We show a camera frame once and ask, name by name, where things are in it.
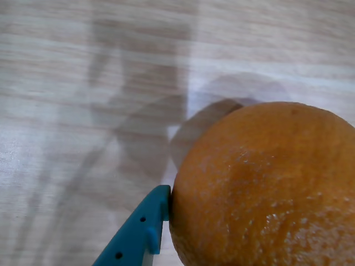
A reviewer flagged large orange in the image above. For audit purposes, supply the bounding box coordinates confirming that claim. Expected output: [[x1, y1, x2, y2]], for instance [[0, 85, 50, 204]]
[[168, 101, 355, 266]]

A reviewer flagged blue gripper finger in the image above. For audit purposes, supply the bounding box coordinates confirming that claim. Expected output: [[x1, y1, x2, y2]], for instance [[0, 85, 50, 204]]
[[91, 185, 172, 266]]

